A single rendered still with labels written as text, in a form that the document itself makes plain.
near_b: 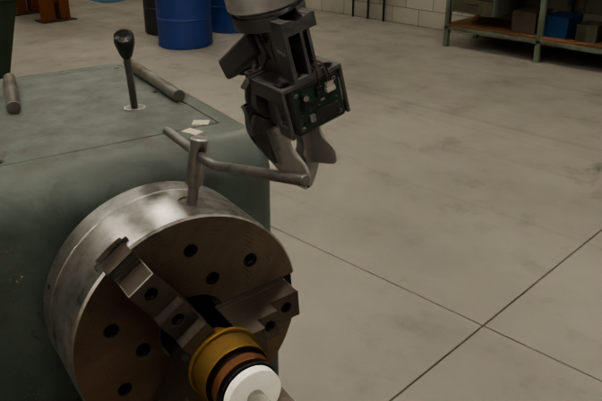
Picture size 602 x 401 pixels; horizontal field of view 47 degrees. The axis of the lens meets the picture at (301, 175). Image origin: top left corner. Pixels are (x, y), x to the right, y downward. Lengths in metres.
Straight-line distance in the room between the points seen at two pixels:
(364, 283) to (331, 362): 0.56
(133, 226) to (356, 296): 2.16
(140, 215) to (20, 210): 0.16
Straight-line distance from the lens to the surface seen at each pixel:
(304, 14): 0.63
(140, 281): 0.81
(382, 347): 2.67
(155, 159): 1.00
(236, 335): 0.83
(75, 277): 0.87
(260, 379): 0.79
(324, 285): 3.02
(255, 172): 0.73
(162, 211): 0.86
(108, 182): 0.97
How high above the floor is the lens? 1.61
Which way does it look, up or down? 23 degrees down
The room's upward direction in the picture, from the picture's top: straight up
